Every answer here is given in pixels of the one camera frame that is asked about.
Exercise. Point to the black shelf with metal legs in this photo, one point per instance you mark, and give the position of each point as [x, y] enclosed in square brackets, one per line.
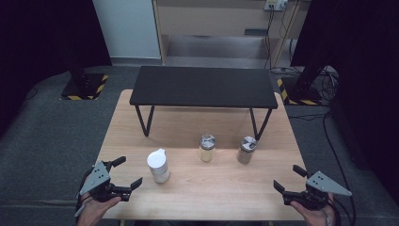
[204, 86]

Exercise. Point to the black curtain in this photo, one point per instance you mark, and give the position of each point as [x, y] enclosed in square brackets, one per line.
[44, 40]
[363, 62]

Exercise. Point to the silver-lidded jar of brown powder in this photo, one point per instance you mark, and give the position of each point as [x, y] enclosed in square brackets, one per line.
[245, 155]

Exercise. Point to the white-lidded jar of white powder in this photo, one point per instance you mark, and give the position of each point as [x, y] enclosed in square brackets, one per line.
[156, 161]

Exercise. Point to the white power strip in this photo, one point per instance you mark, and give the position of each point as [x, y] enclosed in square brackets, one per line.
[275, 4]

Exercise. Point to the white panel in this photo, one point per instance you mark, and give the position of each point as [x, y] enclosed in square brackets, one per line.
[128, 28]

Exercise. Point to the person's right hand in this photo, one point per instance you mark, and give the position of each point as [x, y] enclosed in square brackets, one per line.
[320, 218]

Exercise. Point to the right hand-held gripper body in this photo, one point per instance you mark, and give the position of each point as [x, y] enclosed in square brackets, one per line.
[324, 184]

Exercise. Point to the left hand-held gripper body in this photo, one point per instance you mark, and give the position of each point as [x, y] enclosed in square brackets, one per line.
[95, 180]

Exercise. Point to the silver-lidded jar of yellow powder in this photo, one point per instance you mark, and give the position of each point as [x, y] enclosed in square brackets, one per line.
[207, 153]

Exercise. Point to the black stand with striped base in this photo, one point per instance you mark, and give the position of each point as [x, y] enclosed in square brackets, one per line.
[301, 91]
[83, 86]

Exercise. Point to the wooden cabinet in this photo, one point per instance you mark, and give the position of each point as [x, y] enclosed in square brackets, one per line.
[213, 19]

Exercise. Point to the person's left hand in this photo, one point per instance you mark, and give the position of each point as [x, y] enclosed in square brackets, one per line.
[92, 210]

